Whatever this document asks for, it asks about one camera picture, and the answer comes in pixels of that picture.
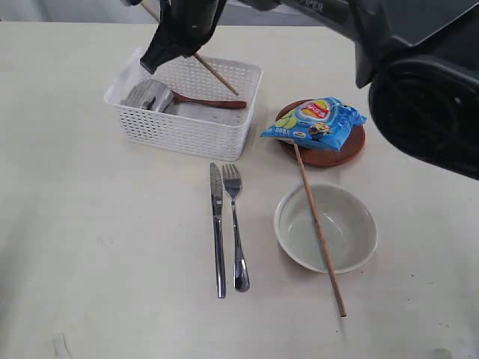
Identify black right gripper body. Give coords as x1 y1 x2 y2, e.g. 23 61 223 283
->
159 0 226 47

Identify stainless steel cup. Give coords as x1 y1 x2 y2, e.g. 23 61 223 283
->
120 79 174 113

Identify wooden chopstick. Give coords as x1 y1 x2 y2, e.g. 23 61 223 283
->
293 143 347 318
139 1 239 96

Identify white plastic woven basket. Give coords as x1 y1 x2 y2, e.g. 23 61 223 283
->
104 48 263 162

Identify steel table knife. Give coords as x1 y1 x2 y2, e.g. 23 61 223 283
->
210 162 226 298

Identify steel fork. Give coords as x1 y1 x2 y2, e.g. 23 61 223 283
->
222 163 250 292

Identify blue chips bag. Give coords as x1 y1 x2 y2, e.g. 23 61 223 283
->
261 97 367 151

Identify brown round plate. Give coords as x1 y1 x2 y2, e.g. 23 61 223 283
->
275 99 366 168

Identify pale green ceramic bowl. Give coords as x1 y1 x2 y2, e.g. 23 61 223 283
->
273 184 378 274

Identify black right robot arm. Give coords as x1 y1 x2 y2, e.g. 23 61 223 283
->
287 1 478 179

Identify grey backdrop curtain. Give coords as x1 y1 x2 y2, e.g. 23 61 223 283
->
1 0 320 26

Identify brown wooden spoon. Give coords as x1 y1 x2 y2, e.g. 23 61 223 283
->
172 91 247 110

